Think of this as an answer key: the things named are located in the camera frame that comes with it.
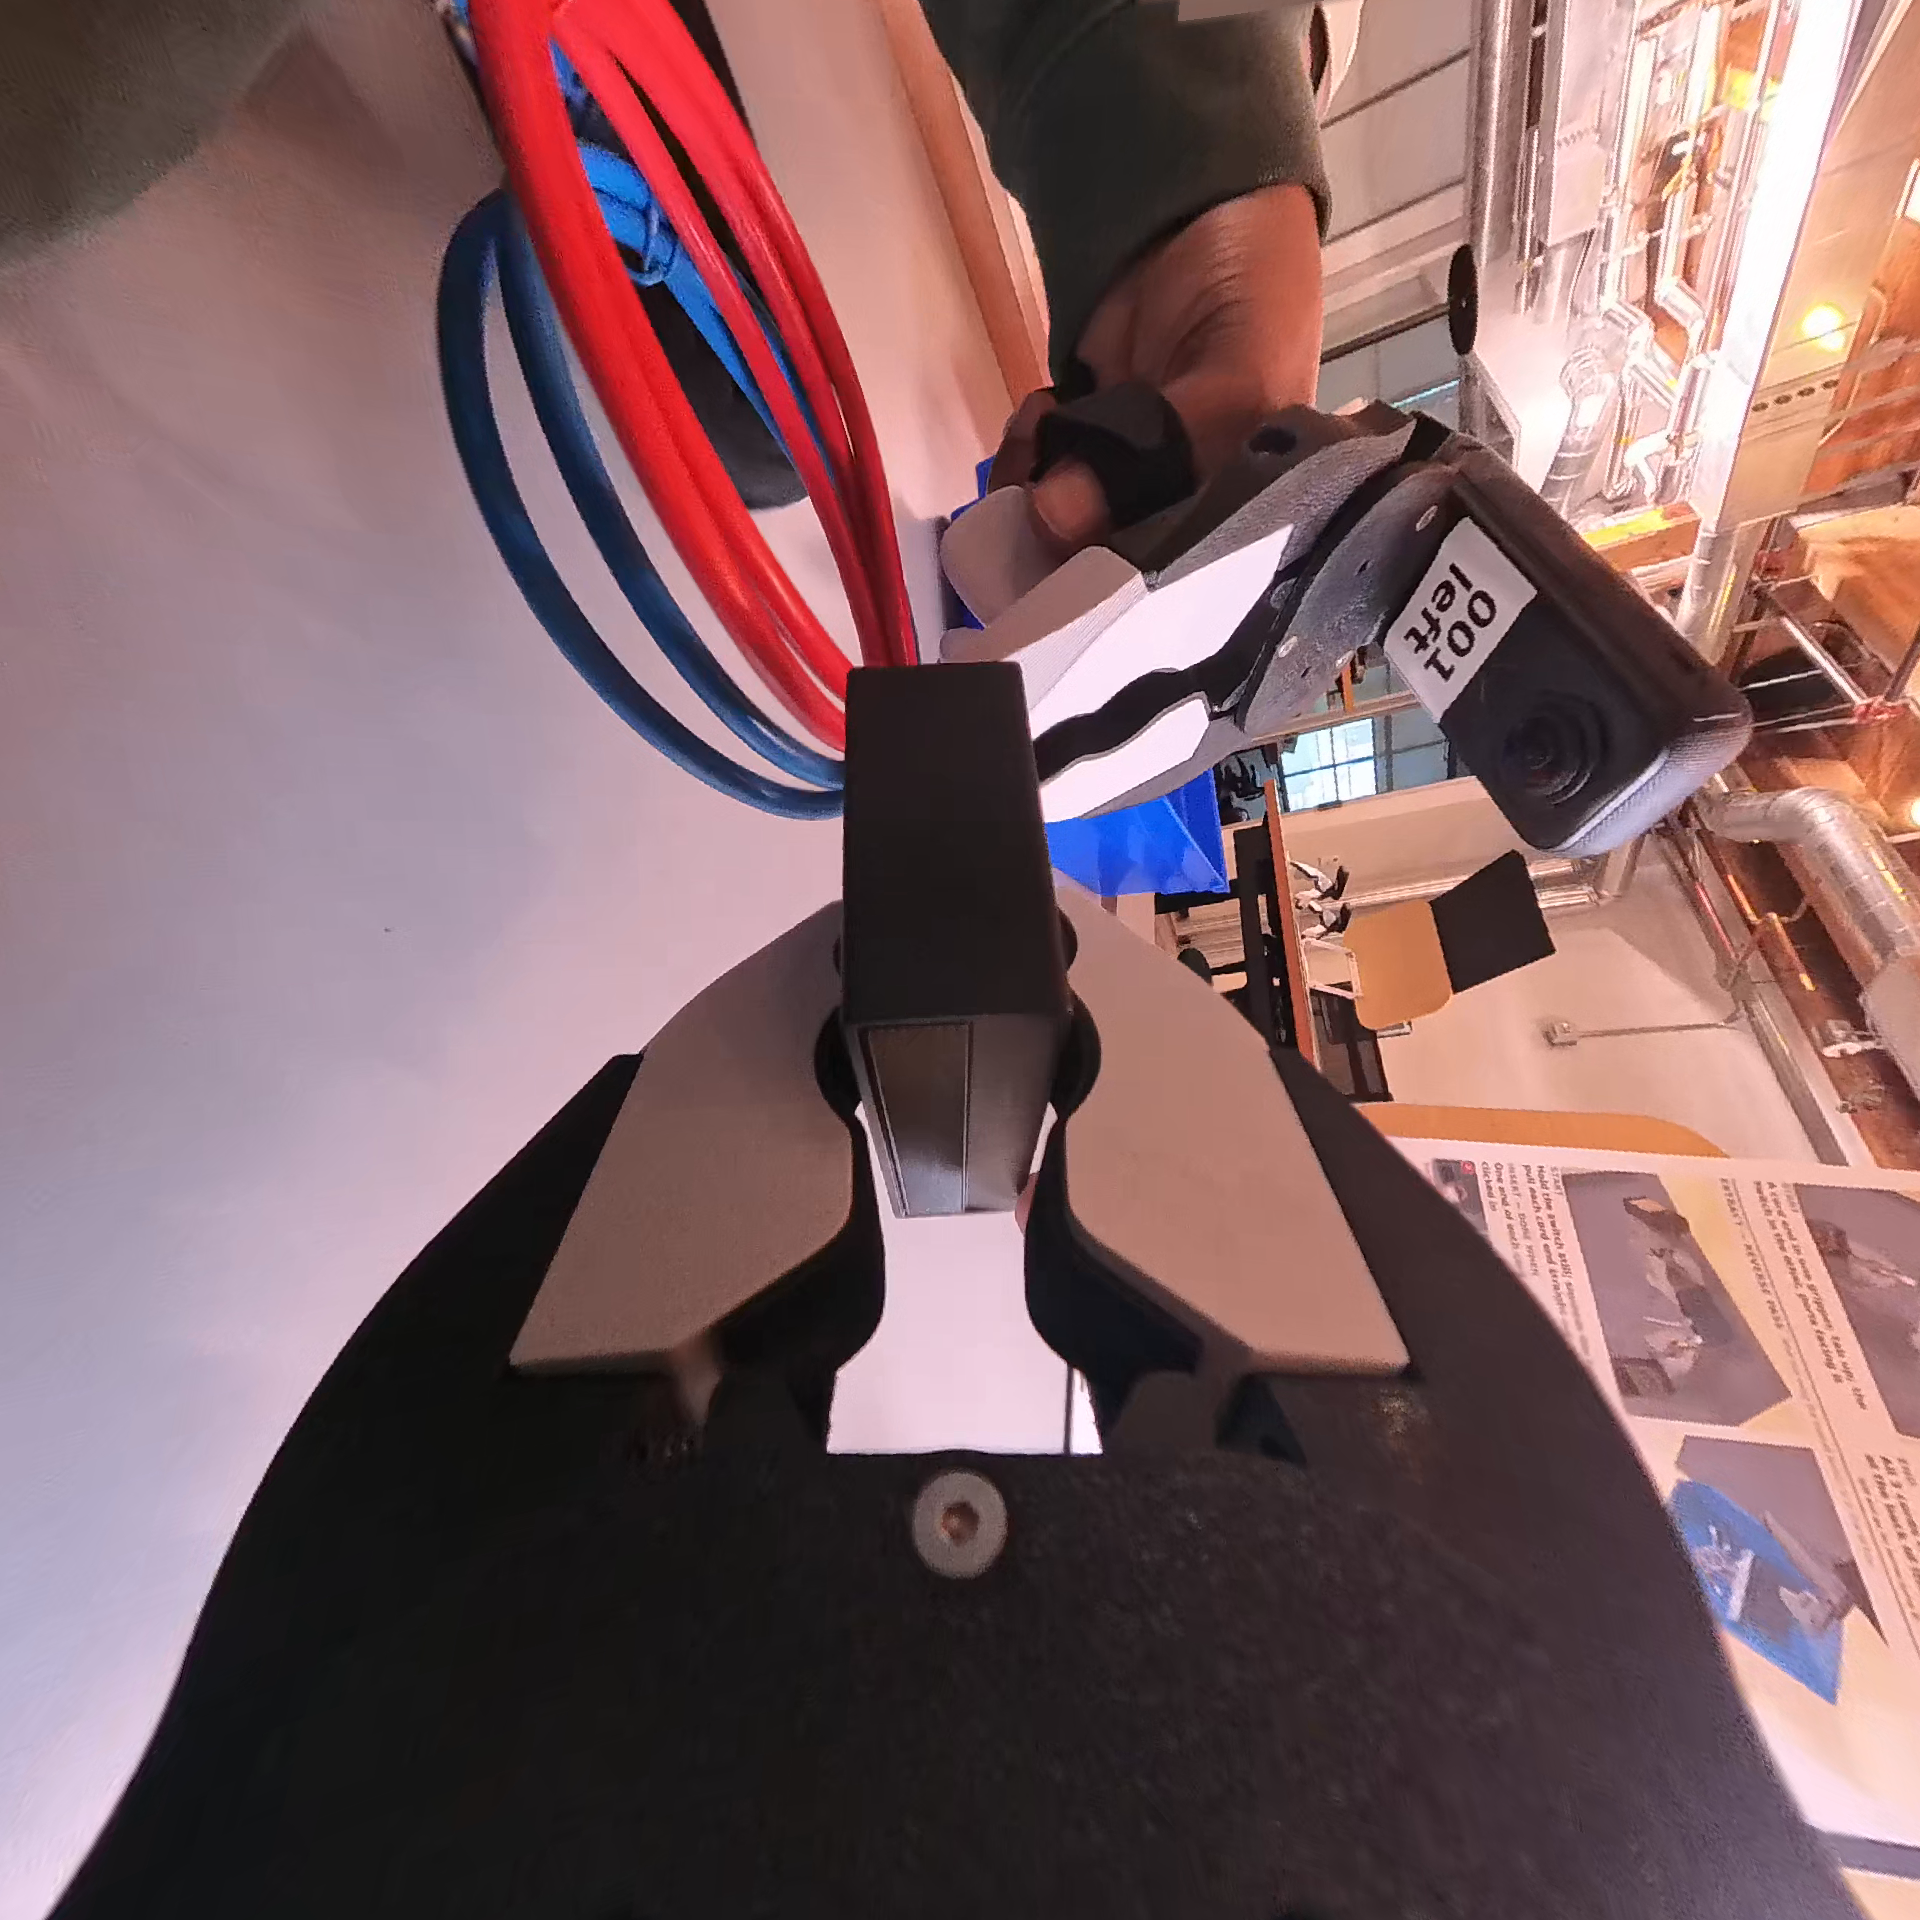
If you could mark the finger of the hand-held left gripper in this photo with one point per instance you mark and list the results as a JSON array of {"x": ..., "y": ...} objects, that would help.
[
  {"x": 1154, "y": 628},
  {"x": 1149, "y": 756}
]

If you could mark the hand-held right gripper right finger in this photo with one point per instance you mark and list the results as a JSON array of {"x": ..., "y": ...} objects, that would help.
[{"x": 1201, "y": 1171}]

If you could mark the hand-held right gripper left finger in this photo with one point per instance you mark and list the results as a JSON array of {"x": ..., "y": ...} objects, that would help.
[{"x": 705, "y": 1171}]

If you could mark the black network switch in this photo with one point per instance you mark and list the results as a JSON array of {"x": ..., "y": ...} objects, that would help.
[{"x": 937, "y": 840}]

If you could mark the person's left forearm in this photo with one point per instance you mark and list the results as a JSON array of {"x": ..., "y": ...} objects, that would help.
[{"x": 1141, "y": 118}]

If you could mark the person's left hand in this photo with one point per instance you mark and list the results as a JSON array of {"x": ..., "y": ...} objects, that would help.
[{"x": 1215, "y": 315}]

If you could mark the blue plastic bin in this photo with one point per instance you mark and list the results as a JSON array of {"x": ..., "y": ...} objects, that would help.
[{"x": 1141, "y": 840}]

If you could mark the black metal rack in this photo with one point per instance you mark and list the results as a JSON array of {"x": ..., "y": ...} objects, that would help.
[{"x": 1276, "y": 931}]

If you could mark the wooden chair black backrest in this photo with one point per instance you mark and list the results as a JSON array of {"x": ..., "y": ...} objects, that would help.
[{"x": 1394, "y": 961}]

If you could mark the printed instruction sheet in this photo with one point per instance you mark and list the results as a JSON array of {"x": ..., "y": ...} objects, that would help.
[{"x": 1724, "y": 1349}]

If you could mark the silver ventilation duct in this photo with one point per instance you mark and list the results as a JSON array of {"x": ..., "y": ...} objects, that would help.
[{"x": 1830, "y": 854}]

